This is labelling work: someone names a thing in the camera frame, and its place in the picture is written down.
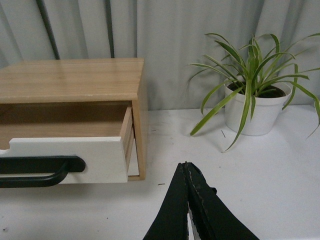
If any grey curtain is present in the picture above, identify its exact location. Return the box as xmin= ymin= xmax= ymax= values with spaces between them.
xmin=0 ymin=0 xmax=320 ymax=110

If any white drawer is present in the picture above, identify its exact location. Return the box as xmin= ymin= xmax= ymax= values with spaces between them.
xmin=0 ymin=106 xmax=137 ymax=185

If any wooden drawer cabinet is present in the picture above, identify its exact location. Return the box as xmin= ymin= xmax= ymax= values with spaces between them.
xmin=0 ymin=58 xmax=148 ymax=182

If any green spider plant right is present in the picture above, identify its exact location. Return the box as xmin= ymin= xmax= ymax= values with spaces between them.
xmin=190 ymin=32 xmax=320 ymax=142

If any white plant pot right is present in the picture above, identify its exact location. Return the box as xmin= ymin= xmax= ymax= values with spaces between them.
xmin=224 ymin=82 xmax=292 ymax=136

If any black drawer handle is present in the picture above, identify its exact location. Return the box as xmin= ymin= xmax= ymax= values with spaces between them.
xmin=0 ymin=155 xmax=86 ymax=189

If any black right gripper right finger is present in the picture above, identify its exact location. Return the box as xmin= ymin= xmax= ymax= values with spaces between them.
xmin=184 ymin=162 xmax=258 ymax=240

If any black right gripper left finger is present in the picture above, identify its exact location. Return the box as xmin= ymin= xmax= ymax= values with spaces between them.
xmin=144 ymin=163 xmax=189 ymax=240

